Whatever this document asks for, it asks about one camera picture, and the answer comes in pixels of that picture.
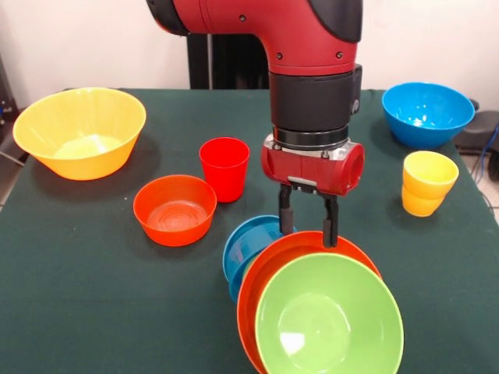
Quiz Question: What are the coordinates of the small light blue bowl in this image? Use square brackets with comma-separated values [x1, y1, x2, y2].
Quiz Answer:
[222, 214, 298, 282]

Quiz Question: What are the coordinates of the wide shallow red-orange bowl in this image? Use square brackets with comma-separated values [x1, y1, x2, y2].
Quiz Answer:
[236, 230, 383, 374]

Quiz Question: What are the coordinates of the black equipment box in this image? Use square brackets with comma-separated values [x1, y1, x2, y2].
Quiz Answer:
[0, 54, 19, 125]

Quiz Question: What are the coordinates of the dark green tablecloth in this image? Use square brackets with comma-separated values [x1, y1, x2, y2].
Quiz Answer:
[0, 89, 499, 374]

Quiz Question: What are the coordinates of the red cup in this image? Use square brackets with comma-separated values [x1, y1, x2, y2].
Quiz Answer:
[199, 136, 250, 203]

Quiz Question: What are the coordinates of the large orange bowl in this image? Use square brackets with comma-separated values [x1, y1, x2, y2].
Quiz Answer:
[12, 87, 147, 181]

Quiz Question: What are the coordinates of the large green bowl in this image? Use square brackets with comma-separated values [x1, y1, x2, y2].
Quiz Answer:
[255, 252, 405, 374]

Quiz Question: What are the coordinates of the large blue bowl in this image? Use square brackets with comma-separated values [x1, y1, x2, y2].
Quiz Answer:
[381, 82, 476, 150]

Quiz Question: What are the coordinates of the small red-orange bowl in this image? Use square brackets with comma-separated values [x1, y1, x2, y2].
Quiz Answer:
[133, 175, 218, 247]

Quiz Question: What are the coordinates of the yellow cup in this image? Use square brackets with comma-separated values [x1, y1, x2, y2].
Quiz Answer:
[402, 150, 460, 217]

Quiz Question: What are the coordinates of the small green bowl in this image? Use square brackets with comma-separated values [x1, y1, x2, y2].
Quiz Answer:
[240, 252, 261, 284]

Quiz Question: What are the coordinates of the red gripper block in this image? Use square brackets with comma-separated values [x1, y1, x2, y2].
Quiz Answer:
[260, 134, 366, 249]

